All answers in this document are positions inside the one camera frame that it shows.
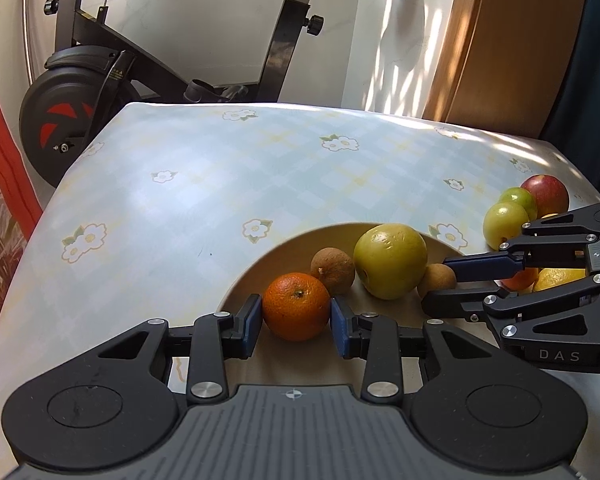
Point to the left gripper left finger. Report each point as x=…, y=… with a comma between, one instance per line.
x=118, y=401

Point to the large yellow lemon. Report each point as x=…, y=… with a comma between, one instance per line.
x=550, y=278

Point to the beige fruit bowl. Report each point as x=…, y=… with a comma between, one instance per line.
x=370, y=348

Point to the wooden door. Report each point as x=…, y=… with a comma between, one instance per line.
x=502, y=63

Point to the floral checkered tablecloth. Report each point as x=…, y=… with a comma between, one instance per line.
x=172, y=203

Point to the orange tangerine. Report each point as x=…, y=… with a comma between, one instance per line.
x=521, y=280
x=296, y=307

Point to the red apple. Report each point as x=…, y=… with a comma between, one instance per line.
x=550, y=194

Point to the small brown fruit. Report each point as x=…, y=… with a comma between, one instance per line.
x=437, y=276

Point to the small green apple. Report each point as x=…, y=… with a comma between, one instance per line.
x=502, y=222

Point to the dark teal curtain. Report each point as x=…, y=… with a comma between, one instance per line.
x=573, y=125

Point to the green round fruit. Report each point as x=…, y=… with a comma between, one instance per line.
x=523, y=198

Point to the brown round fruit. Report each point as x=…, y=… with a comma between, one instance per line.
x=334, y=269

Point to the black exercise bike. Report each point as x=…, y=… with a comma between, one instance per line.
x=95, y=71

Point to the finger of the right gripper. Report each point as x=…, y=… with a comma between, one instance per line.
x=461, y=302
x=485, y=267

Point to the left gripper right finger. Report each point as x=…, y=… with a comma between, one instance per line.
x=442, y=400

